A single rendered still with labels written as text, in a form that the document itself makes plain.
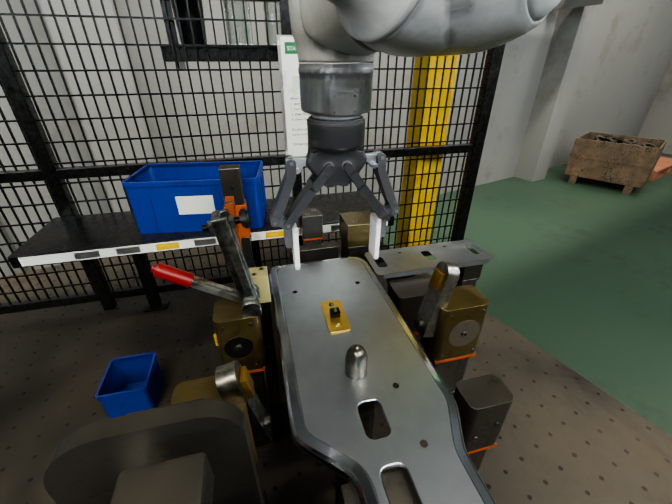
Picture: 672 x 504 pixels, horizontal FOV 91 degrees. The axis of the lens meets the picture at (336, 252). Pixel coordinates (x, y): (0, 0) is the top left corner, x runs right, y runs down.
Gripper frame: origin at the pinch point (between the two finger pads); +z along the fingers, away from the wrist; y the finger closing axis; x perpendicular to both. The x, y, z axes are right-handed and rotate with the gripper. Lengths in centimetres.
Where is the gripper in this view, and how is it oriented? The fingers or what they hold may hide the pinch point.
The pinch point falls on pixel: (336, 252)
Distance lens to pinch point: 52.6
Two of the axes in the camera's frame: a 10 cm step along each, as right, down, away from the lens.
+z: 0.0, 8.6, 5.0
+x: -2.4, -4.9, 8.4
